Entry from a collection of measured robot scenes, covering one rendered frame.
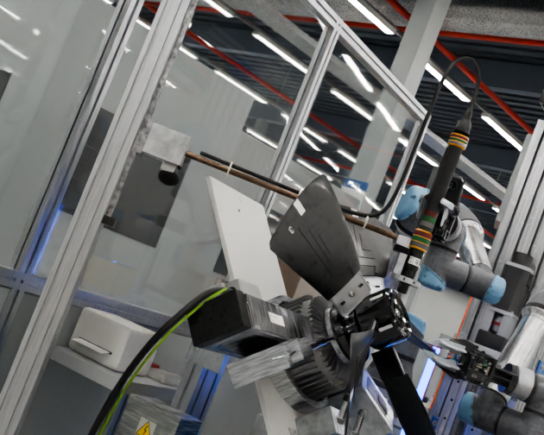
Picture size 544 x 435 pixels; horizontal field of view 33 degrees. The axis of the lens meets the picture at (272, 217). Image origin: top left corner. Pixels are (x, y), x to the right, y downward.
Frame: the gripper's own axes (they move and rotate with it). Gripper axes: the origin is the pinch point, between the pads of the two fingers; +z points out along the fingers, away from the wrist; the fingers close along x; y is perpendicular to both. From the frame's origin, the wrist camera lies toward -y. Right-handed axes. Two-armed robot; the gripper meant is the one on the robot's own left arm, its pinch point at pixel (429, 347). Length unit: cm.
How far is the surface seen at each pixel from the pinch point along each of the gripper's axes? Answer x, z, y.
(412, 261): -17.2, 12.4, 3.7
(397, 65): -187, -75, -714
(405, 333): -2.4, 11.1, 17.1
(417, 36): -220, -82, -710
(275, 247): -10, 45, 28
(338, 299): -4.0, 27.3, 16.4
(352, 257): -13.4, 27.7, 16.4
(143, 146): -19, 78, 2
